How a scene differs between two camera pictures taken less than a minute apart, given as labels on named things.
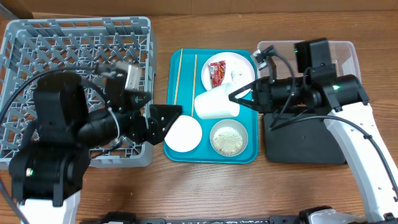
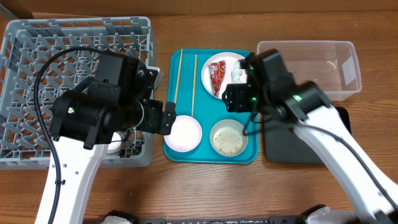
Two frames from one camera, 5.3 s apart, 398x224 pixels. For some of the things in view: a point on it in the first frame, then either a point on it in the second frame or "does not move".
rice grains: [227, 140] does not move
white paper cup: [216, 104] -> [114, 147]
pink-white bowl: [185, 134] does not move
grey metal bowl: [229, 137] does not move
